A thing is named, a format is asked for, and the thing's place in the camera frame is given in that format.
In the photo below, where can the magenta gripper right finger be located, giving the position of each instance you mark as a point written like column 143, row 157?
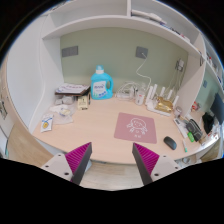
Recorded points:
column 152, row 166

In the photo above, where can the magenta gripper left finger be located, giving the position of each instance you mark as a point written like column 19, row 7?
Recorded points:
column 70, row 166

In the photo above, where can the black computer mouse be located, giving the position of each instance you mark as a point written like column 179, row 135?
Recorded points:
column 170, row 142

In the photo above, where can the pink mouse pad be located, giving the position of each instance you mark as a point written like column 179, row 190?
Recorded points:
column 135, row 128

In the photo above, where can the green marker pen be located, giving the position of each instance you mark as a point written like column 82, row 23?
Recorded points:
column 184, row 145

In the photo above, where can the clear plastic bags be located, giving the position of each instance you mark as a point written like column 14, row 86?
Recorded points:
column 62, row 114

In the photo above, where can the white packet with yellow print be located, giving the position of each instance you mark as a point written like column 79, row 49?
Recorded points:
column 46, row 122

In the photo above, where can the small yellow box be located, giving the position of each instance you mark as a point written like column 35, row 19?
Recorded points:
column 83, row 102

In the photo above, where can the gold box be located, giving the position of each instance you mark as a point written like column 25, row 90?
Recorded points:
column 163, row 105

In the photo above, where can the black pouch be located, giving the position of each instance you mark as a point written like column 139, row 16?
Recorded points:
column 194, row 131

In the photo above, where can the white small bottle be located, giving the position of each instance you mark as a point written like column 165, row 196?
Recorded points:
column 140, row 97

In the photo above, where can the blue detergent bottle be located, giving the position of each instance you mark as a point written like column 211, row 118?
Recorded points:
column 101, row 84

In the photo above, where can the white shelf unit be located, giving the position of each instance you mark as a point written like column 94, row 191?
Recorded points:
column 95, row 16

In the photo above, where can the black monitor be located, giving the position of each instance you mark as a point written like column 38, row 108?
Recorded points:
column 217, row 108

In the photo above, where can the grey wall socket with plug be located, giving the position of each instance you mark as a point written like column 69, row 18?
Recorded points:
column 141, row 52

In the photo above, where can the grey wall socket plate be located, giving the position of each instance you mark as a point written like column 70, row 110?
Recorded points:
column 70, row 51

